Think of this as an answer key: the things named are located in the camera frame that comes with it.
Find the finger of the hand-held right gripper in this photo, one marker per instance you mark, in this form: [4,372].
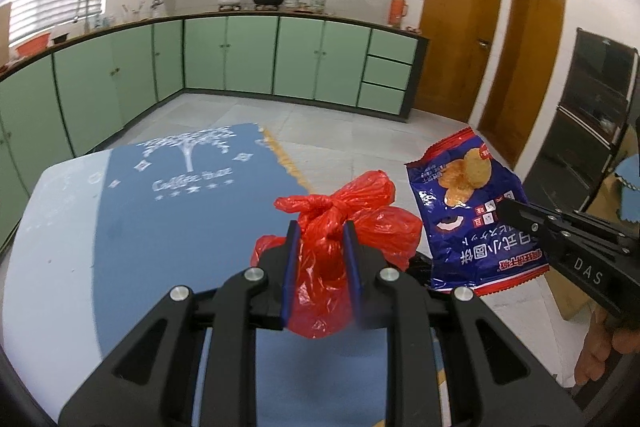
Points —
[530,219]

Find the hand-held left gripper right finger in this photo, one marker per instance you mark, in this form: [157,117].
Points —
[352,277]

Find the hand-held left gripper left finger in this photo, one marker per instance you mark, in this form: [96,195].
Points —
[291,277]

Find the knotted red plastic bag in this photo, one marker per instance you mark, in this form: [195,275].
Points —
[320,267]

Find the blue snack packet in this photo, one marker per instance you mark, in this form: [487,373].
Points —
[465,227]

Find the person's right hand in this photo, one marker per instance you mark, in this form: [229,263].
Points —
[597,347]

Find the black plastic bag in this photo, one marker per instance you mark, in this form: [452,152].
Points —
[421,272]

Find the blue cloth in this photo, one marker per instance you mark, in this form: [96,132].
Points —
[629,197]

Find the blue printed table mat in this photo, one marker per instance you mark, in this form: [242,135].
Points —
[175,227]

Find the black cabinet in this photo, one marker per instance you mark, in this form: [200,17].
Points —
[590,107]

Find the wooden door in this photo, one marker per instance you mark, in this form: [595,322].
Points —
[455,32]
[525,67]

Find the green base cabinets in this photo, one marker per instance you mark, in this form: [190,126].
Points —
[240,52]

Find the red thermos flask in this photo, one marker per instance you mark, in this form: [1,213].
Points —
[397,9]

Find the glass dishes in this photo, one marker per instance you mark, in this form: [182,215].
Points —
[307,5]

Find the metal kettle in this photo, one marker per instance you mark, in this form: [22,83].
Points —
[156,8]

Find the utensil holder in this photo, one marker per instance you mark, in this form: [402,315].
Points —
[134,12]

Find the metal kitchen faucet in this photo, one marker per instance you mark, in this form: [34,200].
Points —
[81,9]

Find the red plastic basin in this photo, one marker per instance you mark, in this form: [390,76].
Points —
[34,45]

